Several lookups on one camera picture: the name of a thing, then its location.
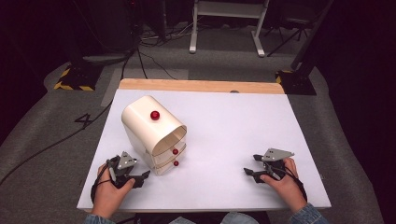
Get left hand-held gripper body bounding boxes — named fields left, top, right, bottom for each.
left=106, top=150, right=138, bottom=189

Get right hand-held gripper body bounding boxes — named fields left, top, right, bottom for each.
left=261, top=147, right=295, bottom=181

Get cream drawer cabinet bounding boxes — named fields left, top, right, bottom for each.
left=120, top=94, right=188, bottom=176

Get person's right hand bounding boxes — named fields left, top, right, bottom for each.
left=260, top=157, right=308, bottom=215

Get person's left hand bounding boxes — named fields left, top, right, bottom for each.
left=91, top=163, right=136, bottom=219

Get white table cover sheet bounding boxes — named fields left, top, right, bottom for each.
left=76, top=89, right=332, bottom=214

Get cream drawer with red knob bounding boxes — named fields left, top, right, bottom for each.
left=152, top=143, right=187, bottom=165
left=154, top=154, right=187, bottom=176

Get person's denim legs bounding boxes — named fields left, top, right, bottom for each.
left=168, top=211, right=260, bottom=224

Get person's left denim sleeve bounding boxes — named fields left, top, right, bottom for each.
left=81, top=212, right=117, bottom=224

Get person's denim sleeve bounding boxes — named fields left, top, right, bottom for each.
left=288, top=202, right=332, bottom=224
left=81, top=212, right=117, bottom=224

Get person's right denim sleeve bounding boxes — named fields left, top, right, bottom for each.
left=288, top=202, right=332, bottom=224

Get black stand base with pole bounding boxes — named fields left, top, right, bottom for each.
left=275, top=0, right=334, bottom=96

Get black stand base striped tape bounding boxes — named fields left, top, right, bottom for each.
left=52, top=63, right=105, bottom=92

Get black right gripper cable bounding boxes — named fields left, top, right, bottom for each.
left=274, top=164, right=309, bottom=203

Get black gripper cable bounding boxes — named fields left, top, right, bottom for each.
left=274, top=164, right=309, bottom=203
left=90, top=160, right=112, bottom=203

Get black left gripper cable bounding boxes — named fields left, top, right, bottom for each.
left=90, top=160, right=112, bottom=203

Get long black floor cable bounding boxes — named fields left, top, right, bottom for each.
left=0, top=100, right=114, bottom=187

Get thin black floor cable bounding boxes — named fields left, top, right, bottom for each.
left=135, top=49, right=177, bottom=81

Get white desk frame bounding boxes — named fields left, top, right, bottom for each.
left=189, top=0, right=271, bottom=58

